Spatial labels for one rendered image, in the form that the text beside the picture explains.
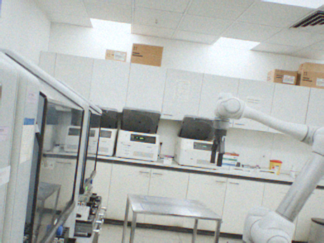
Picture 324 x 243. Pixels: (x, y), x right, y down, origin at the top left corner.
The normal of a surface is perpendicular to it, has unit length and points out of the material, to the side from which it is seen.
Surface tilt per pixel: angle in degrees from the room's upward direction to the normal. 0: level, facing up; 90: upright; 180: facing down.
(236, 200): 90
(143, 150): 90
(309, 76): 89
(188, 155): 90
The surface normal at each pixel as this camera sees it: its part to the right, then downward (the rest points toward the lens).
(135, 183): 0.00, 0.05
